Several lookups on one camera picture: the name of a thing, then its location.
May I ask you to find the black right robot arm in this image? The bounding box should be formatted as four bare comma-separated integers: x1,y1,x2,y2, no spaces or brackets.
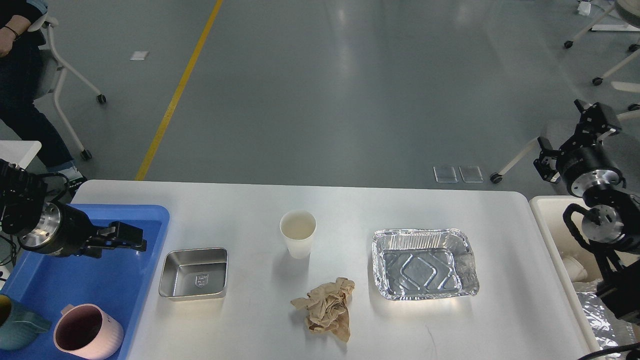
533,99,640,325

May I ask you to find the white side table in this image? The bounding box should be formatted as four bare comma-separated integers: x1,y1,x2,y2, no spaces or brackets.
0,140,42,169

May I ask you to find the white chair legs background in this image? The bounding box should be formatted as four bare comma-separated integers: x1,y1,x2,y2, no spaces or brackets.
562,0,640,111

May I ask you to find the crumpled brown paper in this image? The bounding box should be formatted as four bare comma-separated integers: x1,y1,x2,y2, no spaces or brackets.
290,276,355,343

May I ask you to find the seated person in black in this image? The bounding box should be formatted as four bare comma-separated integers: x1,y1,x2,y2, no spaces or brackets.
0,0,87,195

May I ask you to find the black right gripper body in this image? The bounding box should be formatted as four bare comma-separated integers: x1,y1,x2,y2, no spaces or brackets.
556,145,623,197

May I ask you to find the clear floor plate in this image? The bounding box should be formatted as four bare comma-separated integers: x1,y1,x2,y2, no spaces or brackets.
458,165,484,183
433,165,458,183

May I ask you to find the aluminium foil container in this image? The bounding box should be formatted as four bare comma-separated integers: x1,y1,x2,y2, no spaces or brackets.
371,228,480,301

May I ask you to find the pink ribbed mug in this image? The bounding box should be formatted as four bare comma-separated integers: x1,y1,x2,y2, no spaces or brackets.
53,303,125,360

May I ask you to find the blue plastic tray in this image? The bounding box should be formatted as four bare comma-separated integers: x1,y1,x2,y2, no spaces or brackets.
1,203,170,360

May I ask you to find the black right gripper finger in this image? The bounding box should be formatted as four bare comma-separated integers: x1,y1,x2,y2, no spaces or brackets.
533,136,563,183
565,99,622,153

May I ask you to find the clear floor plate right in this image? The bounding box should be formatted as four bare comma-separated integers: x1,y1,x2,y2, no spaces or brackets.
458,165,484,183

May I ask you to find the clear floor plate left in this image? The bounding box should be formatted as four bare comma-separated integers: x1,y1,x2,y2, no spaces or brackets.
433,165,458,183

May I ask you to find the white paper cup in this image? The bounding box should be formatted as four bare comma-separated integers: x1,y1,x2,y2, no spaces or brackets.
279,210,317,259

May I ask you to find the white plastic bin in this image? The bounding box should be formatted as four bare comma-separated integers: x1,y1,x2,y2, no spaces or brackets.
529,195,602,353

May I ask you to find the square stainless steel tray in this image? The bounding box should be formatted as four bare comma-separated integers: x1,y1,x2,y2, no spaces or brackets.
158,247,229,302

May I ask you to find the crumpled foil in bin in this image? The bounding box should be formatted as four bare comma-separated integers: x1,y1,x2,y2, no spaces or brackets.
572,279,638,350

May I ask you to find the teal ceramic mug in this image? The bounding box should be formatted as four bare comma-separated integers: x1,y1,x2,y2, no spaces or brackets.
0,294,51,351

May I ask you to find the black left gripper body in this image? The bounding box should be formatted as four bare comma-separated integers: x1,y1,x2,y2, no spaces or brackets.
17,202,98,259

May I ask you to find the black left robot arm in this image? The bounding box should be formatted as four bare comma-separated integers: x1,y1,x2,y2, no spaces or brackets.
0,160,147,259

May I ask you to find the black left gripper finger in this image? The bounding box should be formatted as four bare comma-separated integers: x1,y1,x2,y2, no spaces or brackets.
94,221,144,240
80,239,147,259

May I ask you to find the grey office chair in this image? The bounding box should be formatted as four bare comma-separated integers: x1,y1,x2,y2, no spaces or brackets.
490,107,640,198

